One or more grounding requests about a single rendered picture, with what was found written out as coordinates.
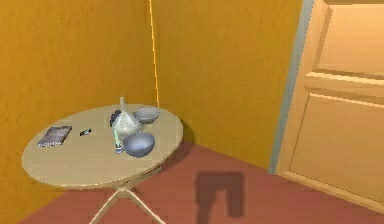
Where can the small black remote control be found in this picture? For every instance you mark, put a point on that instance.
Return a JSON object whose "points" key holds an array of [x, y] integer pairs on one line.
{"points": [[85, 132]]}

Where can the round beige wooden table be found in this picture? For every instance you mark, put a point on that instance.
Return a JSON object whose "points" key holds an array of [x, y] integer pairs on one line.
{"points": [[86, 160]]}

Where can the small black object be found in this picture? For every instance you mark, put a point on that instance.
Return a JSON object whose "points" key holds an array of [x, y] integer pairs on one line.
{"points": [[115, 116]]}

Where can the clear glass flask vase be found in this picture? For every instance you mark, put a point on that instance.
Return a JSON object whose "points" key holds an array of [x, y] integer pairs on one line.
{"points": [[125, 124]]}

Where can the white bowl with gold rim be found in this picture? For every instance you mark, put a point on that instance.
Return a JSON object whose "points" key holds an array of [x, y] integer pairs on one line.
{"points": [[146, 115]]}

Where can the grey book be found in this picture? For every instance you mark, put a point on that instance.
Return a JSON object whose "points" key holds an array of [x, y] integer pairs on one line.
{"points": [[54, 136]]}

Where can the green and grey pen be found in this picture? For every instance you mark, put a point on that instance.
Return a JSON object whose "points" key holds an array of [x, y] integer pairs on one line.
{"points": [[116, 141]]}

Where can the light wooden room door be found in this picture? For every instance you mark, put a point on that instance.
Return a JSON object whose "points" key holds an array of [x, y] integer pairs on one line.
{"points": [[336, 110]]}

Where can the grey bowl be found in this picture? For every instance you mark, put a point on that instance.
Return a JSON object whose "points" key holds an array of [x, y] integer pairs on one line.
{"points": [[139, 145]]}

